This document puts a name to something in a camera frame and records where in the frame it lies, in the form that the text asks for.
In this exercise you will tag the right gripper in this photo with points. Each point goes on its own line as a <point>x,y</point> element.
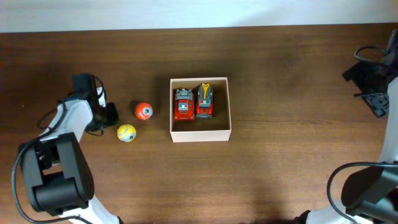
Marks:
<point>357,73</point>

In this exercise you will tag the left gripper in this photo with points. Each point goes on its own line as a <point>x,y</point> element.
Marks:
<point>115,119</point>

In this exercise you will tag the red fire truck grey ladder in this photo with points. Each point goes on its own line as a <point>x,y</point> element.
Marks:
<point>184,105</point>

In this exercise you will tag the red fire truck yellow crane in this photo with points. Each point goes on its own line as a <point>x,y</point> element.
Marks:
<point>205,105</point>

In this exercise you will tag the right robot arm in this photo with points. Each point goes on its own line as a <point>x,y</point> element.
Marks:
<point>370,194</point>

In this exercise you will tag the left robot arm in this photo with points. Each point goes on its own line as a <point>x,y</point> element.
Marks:
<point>57,177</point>

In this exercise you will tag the yellow toy ball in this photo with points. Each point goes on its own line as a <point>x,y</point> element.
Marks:
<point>126,133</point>

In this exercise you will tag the red toy ball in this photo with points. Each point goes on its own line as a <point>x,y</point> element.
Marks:
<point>143,111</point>

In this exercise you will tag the pink open box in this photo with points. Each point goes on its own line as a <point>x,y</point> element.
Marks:
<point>217,128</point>

